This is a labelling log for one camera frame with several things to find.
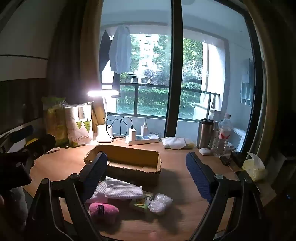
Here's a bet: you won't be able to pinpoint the white desk lamp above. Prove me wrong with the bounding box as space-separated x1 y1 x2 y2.
87 90 121 143

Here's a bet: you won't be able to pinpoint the white cloth pile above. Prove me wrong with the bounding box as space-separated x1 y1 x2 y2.
161 137 195 149

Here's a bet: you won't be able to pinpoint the green yellow plastic package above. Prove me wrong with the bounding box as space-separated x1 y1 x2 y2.
42 96 68 146

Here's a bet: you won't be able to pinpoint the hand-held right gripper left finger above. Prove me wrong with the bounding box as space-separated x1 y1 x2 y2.
24 152 109 241

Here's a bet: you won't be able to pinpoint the hanging light blue shirt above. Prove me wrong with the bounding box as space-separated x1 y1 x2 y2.
109 25 132 74

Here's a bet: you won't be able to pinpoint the white power strip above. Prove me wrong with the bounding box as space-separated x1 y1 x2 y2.
125 134 160 146

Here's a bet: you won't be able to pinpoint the clear water bottle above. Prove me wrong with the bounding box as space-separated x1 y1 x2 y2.
214 113 232 157

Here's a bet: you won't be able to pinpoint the clear plastic bag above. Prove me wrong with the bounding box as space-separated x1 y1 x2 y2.
148 193 173 216

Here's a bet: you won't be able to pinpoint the yellow tissue pack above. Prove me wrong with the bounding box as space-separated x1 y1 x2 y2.
242 152 267 182

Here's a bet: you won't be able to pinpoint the paper cup sleeve pack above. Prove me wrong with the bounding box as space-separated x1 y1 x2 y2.
64 101 94 147

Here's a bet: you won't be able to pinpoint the balcony railing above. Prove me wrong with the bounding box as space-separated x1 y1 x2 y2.
102 82 220 121

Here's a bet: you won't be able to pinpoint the steel travel tumbler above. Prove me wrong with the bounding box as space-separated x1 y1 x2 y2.
196 119 215 149

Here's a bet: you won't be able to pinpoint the black charging cable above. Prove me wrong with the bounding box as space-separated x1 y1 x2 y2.
103 113 134 139

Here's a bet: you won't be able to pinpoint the hanging pale clothes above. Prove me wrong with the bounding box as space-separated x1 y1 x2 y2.
240 58 255 107

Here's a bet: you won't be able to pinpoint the small green yellow packet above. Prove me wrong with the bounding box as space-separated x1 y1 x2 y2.
129 191 154 212

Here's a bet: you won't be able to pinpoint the brown curtain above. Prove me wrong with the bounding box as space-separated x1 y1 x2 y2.
47 0 104 109

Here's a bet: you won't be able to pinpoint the pink plush pad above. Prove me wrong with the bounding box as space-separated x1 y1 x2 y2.
89 202 119 223

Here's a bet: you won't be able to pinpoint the white waffle towel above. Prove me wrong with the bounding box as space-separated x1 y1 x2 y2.
105 176 144 200

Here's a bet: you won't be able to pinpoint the brown cardboard box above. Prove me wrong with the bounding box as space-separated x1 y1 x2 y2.
84 144 162 180

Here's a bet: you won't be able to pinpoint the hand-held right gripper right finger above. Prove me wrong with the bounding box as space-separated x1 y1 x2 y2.
186 152 275 241

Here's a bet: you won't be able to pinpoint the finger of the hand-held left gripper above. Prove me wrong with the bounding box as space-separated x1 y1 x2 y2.
0 126 34 152
24 134 56 167

